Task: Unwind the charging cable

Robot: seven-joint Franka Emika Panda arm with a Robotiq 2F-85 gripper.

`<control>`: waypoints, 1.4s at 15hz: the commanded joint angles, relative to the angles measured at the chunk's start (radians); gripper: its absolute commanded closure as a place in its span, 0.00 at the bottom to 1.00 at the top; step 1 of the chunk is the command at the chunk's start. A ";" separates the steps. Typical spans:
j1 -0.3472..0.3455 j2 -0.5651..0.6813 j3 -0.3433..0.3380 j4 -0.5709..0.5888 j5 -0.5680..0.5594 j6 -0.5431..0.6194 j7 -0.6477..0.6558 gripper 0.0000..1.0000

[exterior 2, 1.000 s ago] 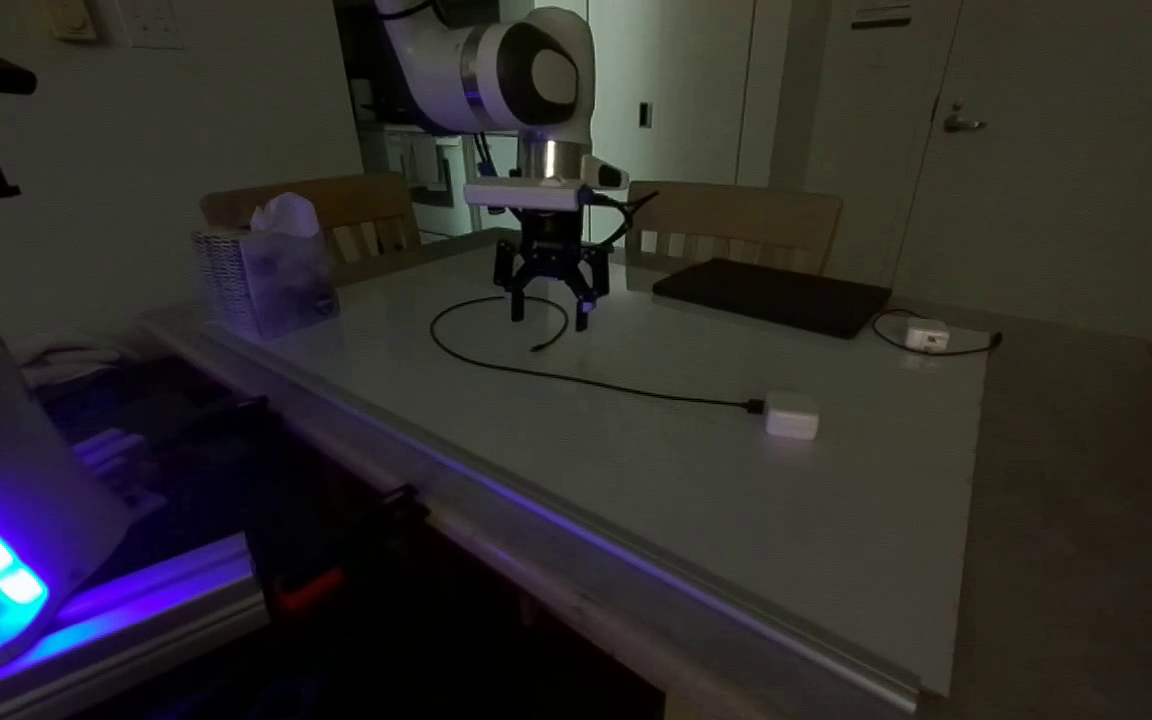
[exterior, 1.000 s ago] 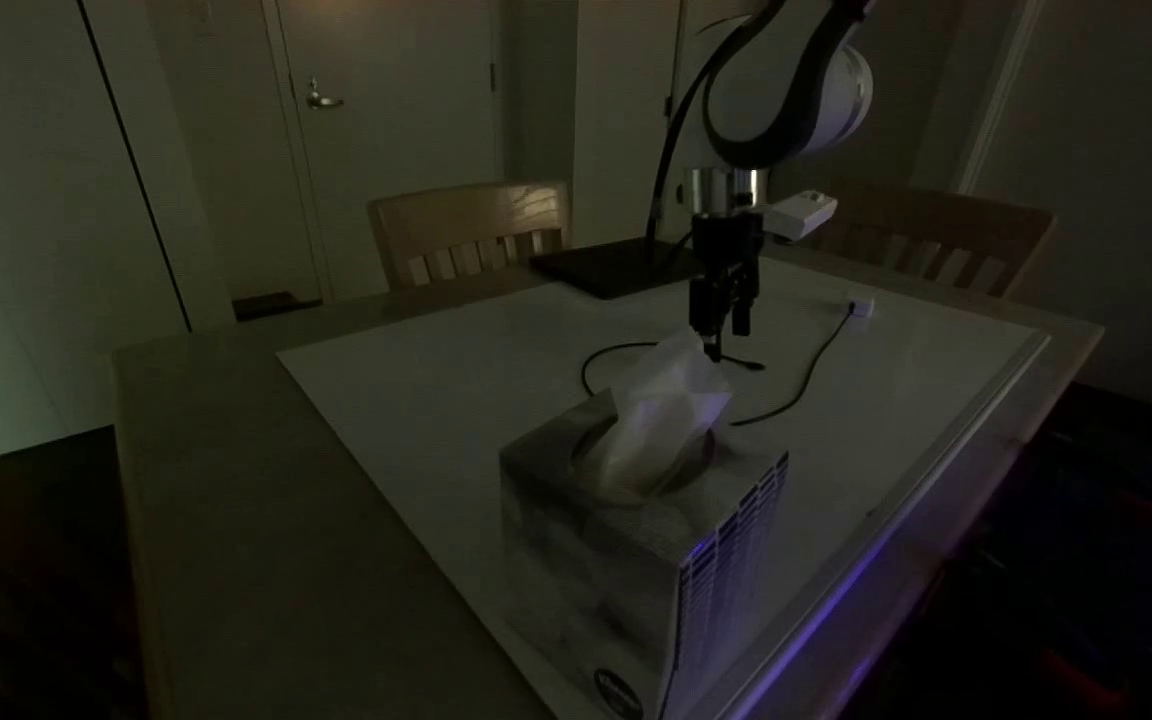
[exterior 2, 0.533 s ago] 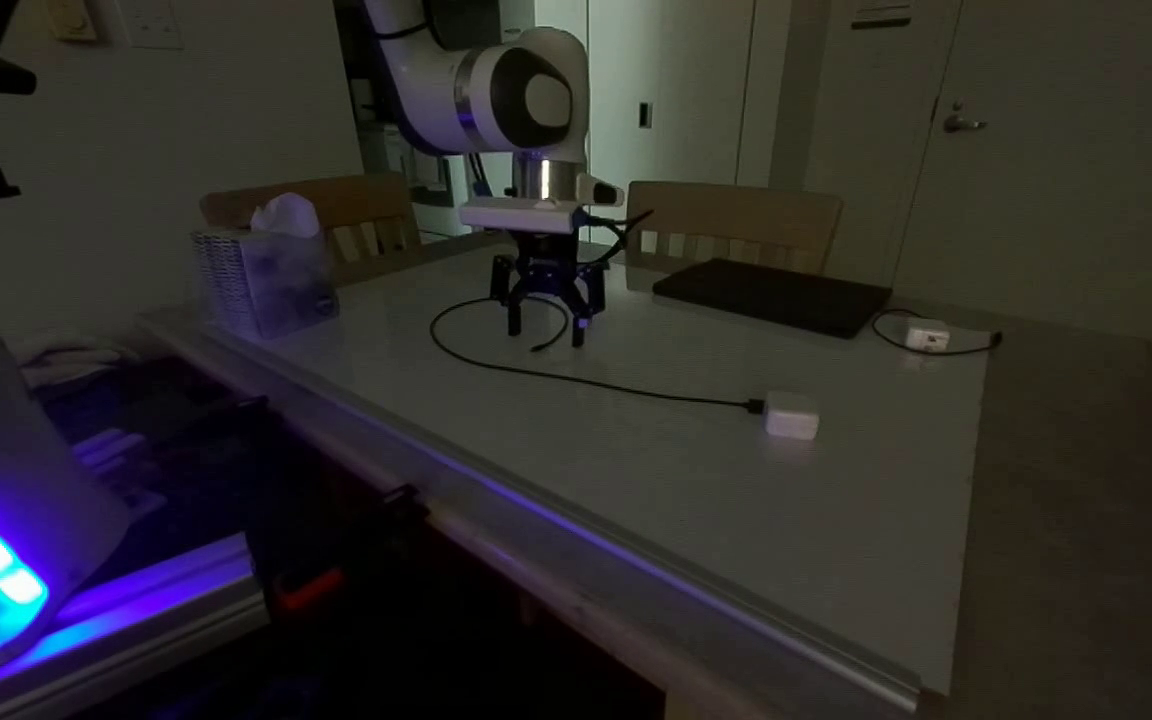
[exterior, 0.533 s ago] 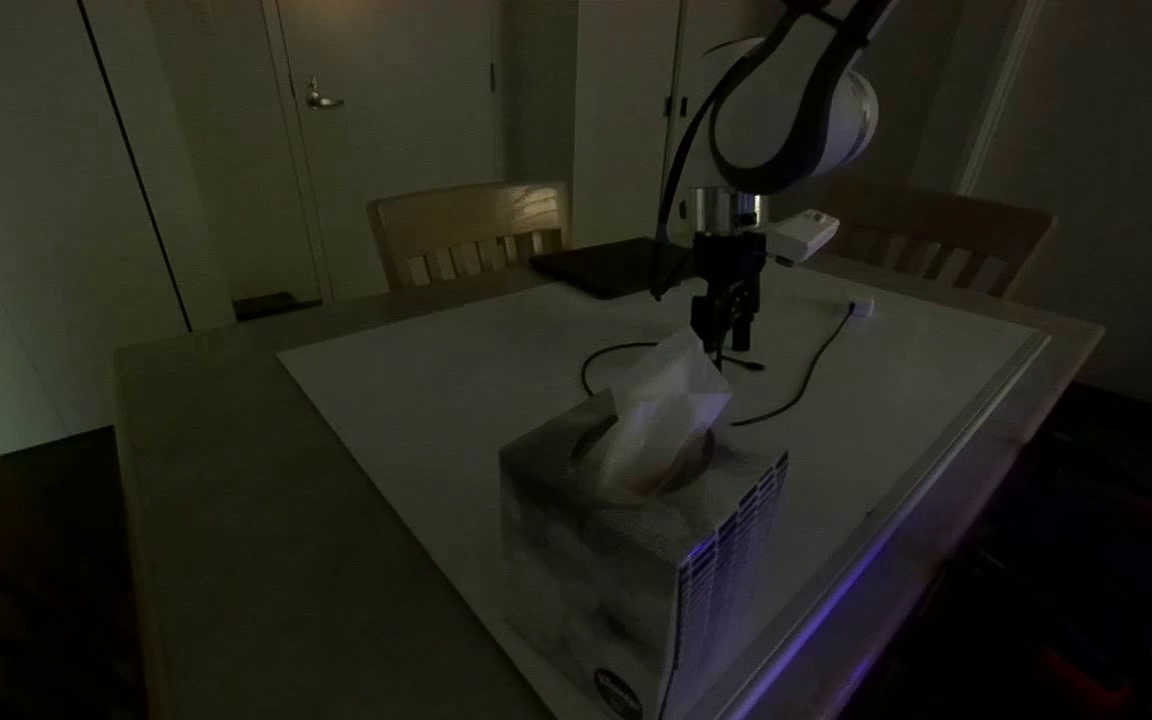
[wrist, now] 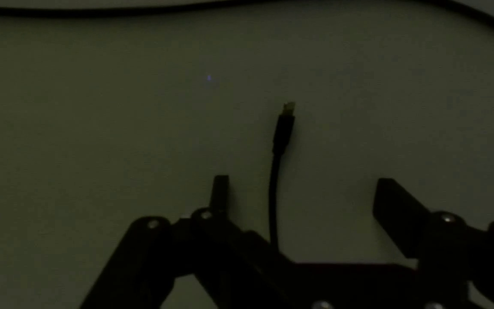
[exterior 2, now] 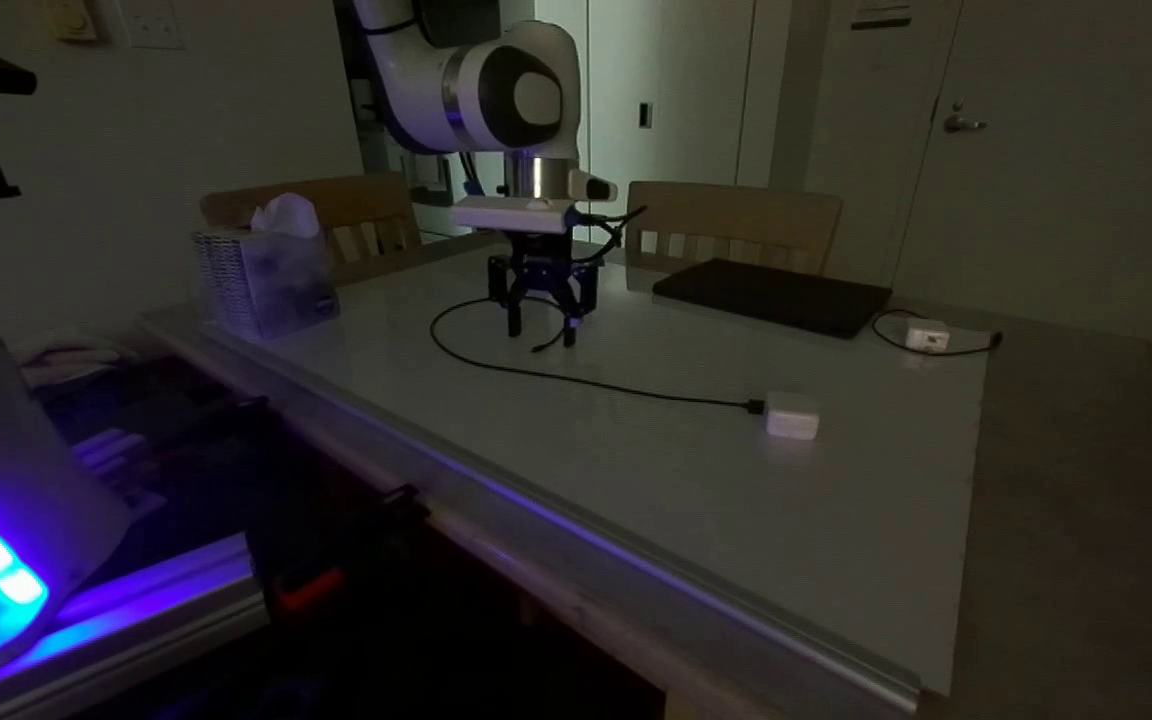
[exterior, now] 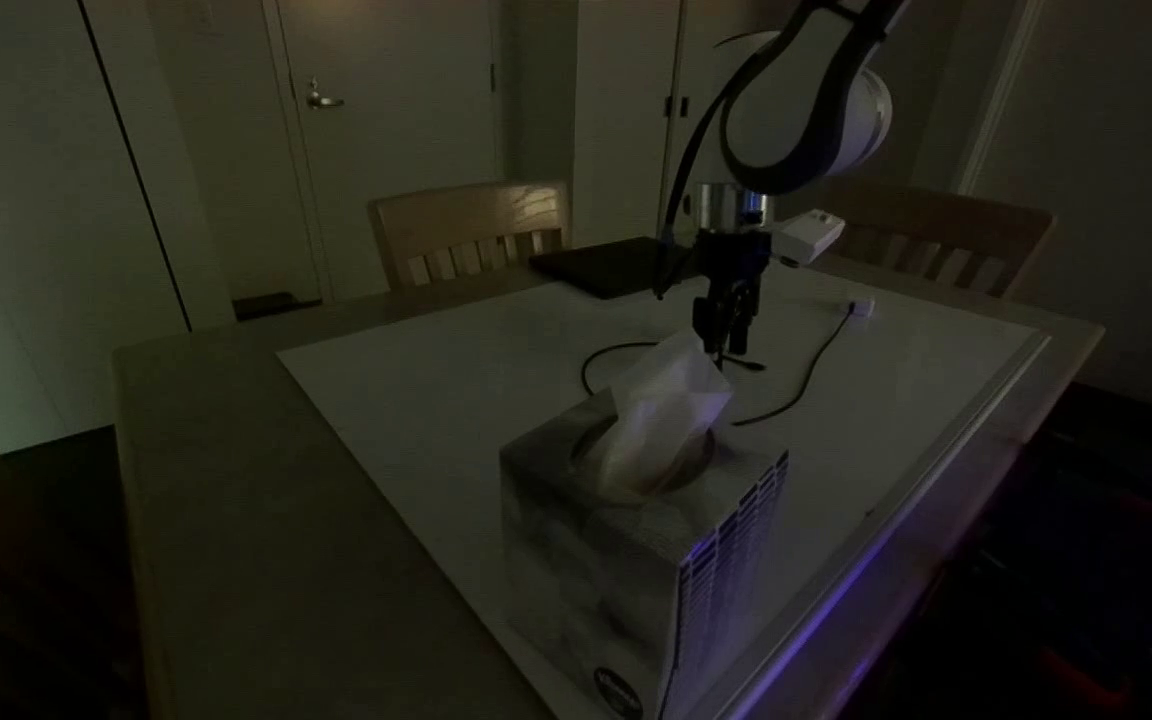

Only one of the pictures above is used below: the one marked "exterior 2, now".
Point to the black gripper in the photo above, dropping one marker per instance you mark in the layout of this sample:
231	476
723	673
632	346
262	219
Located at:
541	271

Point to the white charger adapter block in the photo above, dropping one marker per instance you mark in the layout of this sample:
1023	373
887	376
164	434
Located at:
791	417

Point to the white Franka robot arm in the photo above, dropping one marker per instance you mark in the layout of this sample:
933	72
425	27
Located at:
471	94

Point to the wooden slatted chair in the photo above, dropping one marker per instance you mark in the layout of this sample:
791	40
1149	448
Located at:
362	214
738	222

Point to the white table mat board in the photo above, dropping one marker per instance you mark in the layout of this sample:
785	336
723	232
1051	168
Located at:
669	504

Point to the black closed laptop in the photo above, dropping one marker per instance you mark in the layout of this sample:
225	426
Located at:
776	298

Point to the grey tissue box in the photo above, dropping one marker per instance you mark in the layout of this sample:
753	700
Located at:
271	284

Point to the white tissue sheet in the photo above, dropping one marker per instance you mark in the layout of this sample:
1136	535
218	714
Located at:
286	214

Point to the white closet door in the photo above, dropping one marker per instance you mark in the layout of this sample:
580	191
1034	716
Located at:
680	80

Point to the red clamp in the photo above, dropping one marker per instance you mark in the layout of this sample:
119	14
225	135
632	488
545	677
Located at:
311	588

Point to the small white power adapter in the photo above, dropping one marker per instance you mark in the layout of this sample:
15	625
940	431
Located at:
931	336

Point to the metal robot mounting platform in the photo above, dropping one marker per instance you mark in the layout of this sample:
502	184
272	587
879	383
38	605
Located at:
177	587

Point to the door sign plate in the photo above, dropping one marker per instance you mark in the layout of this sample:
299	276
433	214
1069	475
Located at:
881	14

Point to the white room door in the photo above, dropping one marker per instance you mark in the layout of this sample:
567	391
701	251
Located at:
1069	162

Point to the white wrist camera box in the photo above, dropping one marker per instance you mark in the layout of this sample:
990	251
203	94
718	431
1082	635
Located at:
509	219

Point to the yellowish wall plate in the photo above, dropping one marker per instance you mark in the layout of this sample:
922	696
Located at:
69	18

